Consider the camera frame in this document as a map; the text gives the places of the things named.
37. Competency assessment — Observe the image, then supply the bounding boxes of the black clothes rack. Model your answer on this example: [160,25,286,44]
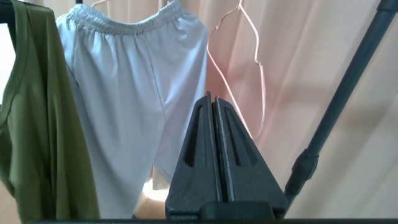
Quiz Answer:
[284,0,398,216]

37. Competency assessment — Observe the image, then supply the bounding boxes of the pale grey shorts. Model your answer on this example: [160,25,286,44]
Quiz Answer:
[55,0,208,220]

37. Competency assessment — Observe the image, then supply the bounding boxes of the green garment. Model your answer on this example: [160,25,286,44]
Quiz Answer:
[0,0,101,223]

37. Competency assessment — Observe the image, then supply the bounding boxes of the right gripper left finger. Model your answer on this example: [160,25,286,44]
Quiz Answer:
[165,91,223,219]

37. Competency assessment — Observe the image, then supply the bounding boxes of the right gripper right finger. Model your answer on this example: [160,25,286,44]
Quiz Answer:
[214,96,289,219]

